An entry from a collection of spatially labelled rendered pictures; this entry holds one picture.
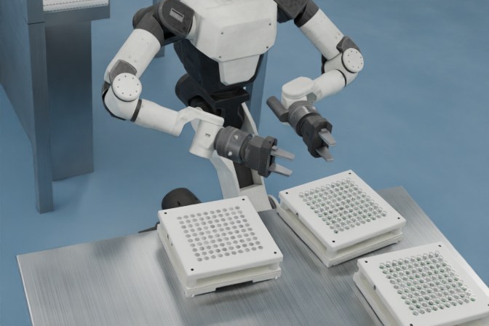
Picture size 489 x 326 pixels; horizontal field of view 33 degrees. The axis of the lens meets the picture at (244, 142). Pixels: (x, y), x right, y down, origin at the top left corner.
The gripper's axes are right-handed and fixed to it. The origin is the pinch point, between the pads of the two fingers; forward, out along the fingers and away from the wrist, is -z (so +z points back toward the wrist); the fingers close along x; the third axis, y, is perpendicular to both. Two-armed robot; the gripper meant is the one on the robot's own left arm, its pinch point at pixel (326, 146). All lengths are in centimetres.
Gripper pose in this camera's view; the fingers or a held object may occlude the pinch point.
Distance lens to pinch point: 229.6
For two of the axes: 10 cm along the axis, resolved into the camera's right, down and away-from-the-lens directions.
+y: -9.2, 1.5, -3.6
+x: -0.9, 8.2, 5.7
